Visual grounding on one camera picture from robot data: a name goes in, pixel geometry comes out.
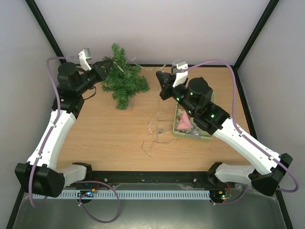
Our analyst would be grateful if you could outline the green perforated plastic basket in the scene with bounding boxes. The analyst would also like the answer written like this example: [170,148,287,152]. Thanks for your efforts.
[173,97,214,142]

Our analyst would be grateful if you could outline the clear string light garland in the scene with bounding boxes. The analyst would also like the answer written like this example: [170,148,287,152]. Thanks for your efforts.
[112,56,177,160]

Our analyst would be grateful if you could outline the pink fabric triangle ornament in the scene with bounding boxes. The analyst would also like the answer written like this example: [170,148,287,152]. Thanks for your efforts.
[177,113,193,130]

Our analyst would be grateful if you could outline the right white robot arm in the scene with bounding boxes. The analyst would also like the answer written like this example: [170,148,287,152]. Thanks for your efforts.
[156,71,293,196]

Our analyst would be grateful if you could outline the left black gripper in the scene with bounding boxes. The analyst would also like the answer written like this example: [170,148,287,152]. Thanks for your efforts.
[75,60,113,95]

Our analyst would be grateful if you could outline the clear plastic battery box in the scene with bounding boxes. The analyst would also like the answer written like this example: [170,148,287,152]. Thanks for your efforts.
[157,125,172,134]

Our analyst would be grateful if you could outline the white slotted cable duct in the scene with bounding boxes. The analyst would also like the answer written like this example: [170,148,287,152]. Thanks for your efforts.
[32,189,211,200]

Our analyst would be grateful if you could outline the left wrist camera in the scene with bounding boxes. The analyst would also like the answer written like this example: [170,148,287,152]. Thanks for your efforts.
[78,48,92,71]

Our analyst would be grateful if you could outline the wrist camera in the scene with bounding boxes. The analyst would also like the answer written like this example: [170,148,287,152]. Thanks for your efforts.
[78,48,92,71]
[172,60,188,88]

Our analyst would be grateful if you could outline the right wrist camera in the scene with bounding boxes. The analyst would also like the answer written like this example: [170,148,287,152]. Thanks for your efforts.
[172,60,188,88]

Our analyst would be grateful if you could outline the small green christmas tree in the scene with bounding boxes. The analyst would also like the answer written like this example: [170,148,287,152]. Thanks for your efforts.
[101,43,150,110]

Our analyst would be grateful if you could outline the black aluminium front rail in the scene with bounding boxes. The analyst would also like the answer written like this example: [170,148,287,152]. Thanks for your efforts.
[92,171,211,184]

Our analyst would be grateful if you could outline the purple cable loop front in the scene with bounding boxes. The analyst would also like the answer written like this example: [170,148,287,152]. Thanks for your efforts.
[77,181,122,224]

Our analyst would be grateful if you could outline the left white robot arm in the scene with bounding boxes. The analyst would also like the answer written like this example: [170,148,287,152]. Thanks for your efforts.
[15,60,113,198]

